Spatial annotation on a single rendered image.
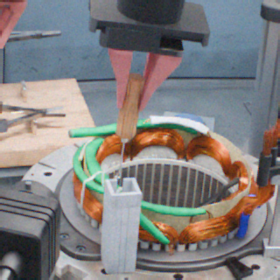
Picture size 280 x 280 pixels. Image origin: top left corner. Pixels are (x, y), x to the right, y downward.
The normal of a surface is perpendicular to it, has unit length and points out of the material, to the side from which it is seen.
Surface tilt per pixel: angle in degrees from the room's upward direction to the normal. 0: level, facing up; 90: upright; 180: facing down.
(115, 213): 90
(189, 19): 6
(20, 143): 0
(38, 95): 0
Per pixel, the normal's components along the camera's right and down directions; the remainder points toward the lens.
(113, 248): 0.24, 0.52
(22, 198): 0.07, -0.85
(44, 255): 0.97, 0.18
